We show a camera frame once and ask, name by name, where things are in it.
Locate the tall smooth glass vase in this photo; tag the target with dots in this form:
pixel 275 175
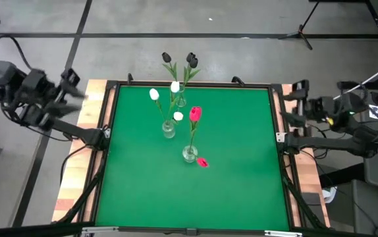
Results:
pixel 181 102

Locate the ribbed glass vase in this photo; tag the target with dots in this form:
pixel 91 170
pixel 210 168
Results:
pixel 168 131

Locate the white tulip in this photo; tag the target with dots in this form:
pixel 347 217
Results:
pixel 178 116
pixel 154 94
pixel 174 87

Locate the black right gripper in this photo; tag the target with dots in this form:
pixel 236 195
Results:
pixel 320 108

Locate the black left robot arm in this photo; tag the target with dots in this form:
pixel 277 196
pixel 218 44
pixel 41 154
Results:
pixel 77 131

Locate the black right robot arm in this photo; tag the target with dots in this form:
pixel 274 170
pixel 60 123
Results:
pixel 327 143

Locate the white pole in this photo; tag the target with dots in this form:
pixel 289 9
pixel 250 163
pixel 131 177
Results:
pixel 367 82

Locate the black tulip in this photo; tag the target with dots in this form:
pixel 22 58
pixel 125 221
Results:
pixel 190 56
pixel 194 63
pixel 166 57

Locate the red tulip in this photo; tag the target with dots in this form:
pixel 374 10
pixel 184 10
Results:
pixel 203 162
pixel 195 113

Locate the black table border frame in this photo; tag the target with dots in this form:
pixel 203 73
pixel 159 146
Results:
pixel 208 83

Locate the green table mat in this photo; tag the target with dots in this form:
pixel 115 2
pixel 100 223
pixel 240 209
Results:
pixel 225 181

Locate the black table clamp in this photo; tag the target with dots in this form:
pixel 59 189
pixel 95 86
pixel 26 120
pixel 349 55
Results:
pixel 238 80
pixel 130 78

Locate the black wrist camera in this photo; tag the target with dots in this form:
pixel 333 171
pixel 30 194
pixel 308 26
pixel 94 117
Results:
pixel 70 77
pixel 300 86

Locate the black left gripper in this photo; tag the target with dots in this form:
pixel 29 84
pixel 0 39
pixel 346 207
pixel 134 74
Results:
pixel 41 89

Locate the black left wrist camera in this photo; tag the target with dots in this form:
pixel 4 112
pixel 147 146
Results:
pixel 70 77

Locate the diamond-textured glass vase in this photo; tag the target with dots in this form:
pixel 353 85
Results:
pixel 189 154

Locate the black tripod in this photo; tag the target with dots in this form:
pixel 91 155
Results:
pixel 299 33

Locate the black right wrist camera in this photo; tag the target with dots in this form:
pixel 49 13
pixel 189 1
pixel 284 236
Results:
pixel 300 86

